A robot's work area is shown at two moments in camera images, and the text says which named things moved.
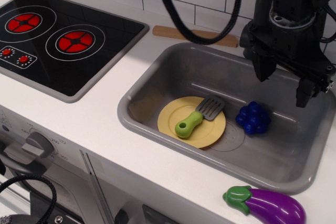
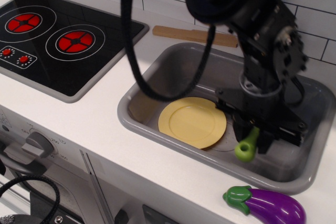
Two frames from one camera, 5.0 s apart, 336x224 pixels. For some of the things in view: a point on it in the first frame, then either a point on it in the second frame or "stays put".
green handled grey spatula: [209, 109] -> [244, 150]
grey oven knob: [38, 144] stays put
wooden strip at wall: [174, 32] stays put
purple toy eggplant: [264, 206] stays put
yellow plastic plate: [206, 134] stays put
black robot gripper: [295, 42] -> [259, 101]
